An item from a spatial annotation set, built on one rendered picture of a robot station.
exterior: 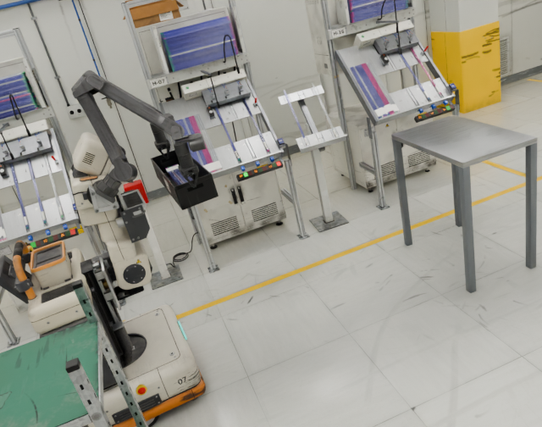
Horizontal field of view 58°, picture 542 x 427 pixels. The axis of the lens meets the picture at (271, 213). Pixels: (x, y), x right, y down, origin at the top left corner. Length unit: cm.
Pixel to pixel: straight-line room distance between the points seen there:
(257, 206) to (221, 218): 31
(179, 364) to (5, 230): 160
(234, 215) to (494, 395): 230
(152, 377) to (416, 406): 122
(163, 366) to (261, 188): 184
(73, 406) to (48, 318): 91
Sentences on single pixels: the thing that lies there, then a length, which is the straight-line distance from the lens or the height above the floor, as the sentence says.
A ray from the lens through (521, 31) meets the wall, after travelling 724.
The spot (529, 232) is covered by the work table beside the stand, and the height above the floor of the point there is 24.
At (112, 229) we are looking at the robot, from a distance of 238.
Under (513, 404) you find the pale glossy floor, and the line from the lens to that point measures 247.
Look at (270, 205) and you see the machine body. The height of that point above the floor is 21.
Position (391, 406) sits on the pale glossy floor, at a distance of 244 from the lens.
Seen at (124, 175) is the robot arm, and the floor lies 124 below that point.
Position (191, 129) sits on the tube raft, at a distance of 364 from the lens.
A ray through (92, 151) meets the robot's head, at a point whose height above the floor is 134.
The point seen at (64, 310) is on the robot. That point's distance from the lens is 231.
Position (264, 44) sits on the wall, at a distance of 546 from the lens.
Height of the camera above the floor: 181
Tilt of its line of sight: 25 degrees down
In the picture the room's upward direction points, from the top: 14 degrees counter-clockwise
